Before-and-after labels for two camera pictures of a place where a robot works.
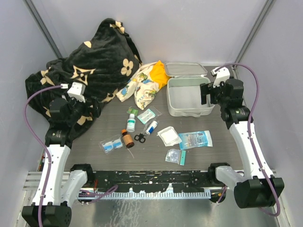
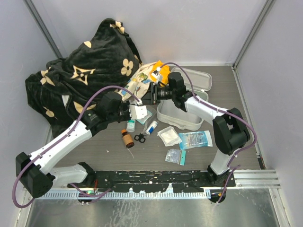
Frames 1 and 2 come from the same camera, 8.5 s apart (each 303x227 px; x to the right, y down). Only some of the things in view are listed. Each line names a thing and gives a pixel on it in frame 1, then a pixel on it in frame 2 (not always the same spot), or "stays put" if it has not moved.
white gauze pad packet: x=169 y=136 stays put
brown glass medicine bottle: x=127 y=139 stays put
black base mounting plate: x=152 y=181 stays put
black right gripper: x=207 y=88 to x=155 y=98
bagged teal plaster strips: x=149 y=115 to x=142 y=114
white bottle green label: x=131 y=123 stays put
